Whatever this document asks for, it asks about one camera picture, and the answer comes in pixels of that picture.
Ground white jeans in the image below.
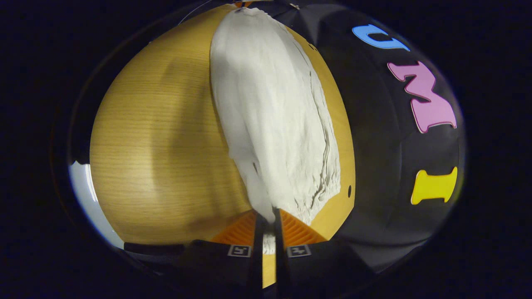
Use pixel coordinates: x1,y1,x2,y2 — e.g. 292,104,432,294
210,7,341,255

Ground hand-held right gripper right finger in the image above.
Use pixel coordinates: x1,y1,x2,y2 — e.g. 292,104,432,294
272,208,377,299

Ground black backdrop cloth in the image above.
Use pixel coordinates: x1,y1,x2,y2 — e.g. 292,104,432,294
233,0,466,274

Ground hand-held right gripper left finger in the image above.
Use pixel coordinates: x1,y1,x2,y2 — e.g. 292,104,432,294
175,210,266,299

